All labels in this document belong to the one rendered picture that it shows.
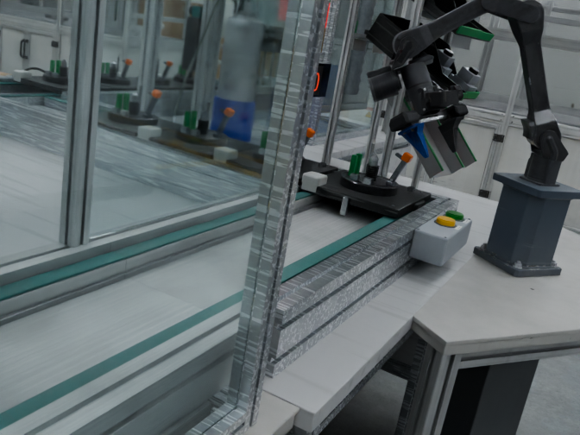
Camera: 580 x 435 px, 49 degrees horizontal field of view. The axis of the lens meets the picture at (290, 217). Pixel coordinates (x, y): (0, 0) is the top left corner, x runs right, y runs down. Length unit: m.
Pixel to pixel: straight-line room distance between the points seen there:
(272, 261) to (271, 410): 0.22
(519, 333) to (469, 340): 0.12
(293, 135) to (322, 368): 0.40
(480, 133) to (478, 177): 0.36
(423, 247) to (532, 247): 0.30
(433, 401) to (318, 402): 0.37
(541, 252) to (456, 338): 0.48
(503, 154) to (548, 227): 3.95
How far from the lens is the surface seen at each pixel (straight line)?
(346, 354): 0.96
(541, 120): 1.48
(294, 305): 0.84
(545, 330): 1.25
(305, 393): 0.85
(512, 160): 5.45
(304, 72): 0.62
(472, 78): 1.85
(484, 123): 5.41
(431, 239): 1.28
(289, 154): 0.63
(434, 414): 1.19
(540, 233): 1.50
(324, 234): 1.28
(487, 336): 1.15
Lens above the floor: 1.31
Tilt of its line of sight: 17 degrees down
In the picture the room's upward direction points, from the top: 10 degrees clockwise
